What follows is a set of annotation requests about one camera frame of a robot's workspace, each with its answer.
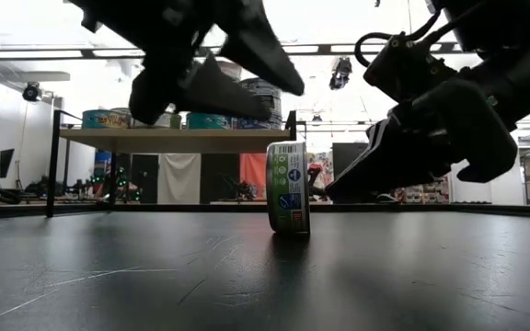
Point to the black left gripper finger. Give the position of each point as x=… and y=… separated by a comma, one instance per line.
x=228, y=99
x=265, y=55

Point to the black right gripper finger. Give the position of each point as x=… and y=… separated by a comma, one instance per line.
x=375, y=170
x=467, y=133

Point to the blue label tuna can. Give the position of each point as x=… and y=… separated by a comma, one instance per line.
x=265, y=83

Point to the navy label tuna can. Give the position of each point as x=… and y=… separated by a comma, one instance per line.
x=265, y=125

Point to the Bumble Bee light tuna can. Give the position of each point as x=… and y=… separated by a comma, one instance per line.
x=288, y=186

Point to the background black robot arm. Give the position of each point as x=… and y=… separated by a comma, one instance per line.
x=245, y=188
x=58, y=187

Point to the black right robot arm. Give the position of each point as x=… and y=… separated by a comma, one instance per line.
x=499, y=23

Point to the white red box stack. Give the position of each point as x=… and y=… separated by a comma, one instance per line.
x=423, y=195

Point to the large black monitor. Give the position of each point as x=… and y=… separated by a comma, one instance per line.
x=348, y=161

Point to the white column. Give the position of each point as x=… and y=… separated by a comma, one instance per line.
x=465, y=193

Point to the red curtain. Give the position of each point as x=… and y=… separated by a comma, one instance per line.
x=253, y=167

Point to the white curtain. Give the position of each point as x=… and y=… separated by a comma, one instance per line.
x=180, y=179

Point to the small black monitor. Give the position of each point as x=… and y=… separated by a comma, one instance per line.
x=3, y=163

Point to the colourful wall poster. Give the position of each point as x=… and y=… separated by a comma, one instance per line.
x=320, y=158

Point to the wooden shelf black frame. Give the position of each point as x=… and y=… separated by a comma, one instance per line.
x=177, y=140

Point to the black metal table frame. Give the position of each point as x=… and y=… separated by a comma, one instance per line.
x=200, y=208

